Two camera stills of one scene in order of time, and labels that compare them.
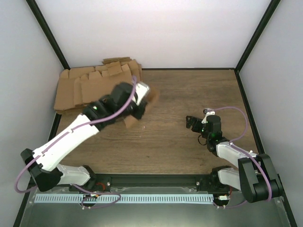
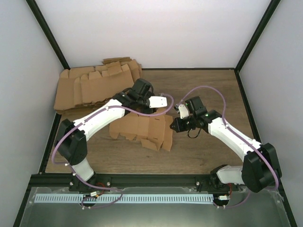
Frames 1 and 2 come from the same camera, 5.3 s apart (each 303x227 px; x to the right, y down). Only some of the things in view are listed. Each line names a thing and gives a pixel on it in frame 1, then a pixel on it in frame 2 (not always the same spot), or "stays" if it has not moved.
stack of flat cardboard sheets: [77, 88] stays
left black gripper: [138, 114] stays
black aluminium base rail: [102, 182] stays
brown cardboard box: [132, 122] → [154, 132]
